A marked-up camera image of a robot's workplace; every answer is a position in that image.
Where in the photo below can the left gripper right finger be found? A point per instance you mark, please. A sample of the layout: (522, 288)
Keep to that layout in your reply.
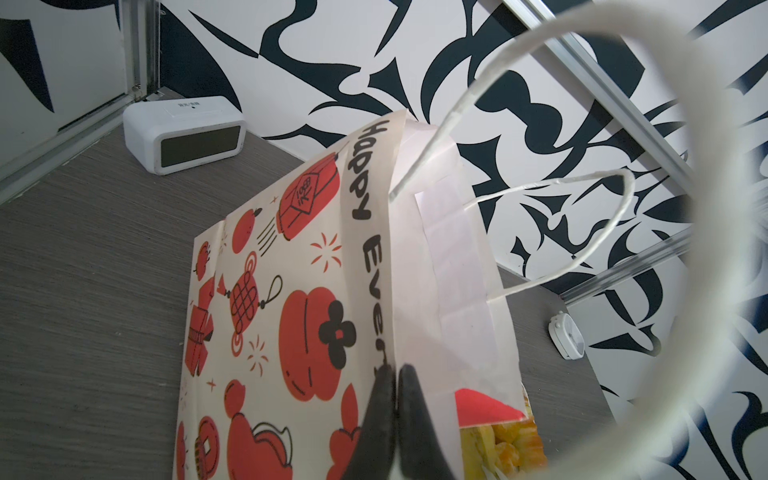
(419, 453)

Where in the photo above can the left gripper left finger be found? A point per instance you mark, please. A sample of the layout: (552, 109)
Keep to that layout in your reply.
(374, 454)

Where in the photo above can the fake green-brown bun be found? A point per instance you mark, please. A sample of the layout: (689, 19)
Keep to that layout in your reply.
(502, 451)

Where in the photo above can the red white paper bag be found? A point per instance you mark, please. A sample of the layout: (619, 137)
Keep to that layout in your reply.
(374, 253)

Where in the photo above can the white round timer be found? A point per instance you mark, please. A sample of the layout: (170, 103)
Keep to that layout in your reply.
(566, 337)

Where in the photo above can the white digital clock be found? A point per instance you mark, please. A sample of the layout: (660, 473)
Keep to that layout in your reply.
(169, 136)

